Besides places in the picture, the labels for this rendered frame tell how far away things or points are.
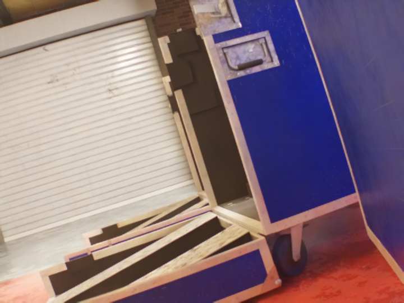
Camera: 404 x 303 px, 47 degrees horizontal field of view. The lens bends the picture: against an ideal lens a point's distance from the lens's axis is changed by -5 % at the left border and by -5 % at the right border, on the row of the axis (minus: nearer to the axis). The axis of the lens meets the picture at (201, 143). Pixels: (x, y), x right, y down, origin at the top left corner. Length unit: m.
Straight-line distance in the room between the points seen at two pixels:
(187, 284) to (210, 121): 1.02
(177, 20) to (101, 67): 1.42
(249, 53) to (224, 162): 0.90
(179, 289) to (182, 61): 1.17
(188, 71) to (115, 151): 5.09
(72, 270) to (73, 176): 5.08
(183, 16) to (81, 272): 6.08
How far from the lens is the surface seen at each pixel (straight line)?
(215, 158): 2.12
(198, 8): 1.26
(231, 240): 1.36
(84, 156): 7.16
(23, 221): 7.26
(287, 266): 1.39
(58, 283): 2.17
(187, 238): 1.86
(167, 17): 7.75
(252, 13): 1.34
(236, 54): 1.31
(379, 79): 0.46
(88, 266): 2.13
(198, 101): 2.13
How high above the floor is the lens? 0.43
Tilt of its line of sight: 1 degrees up
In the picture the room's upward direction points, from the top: 17 degrees counter-clockwise
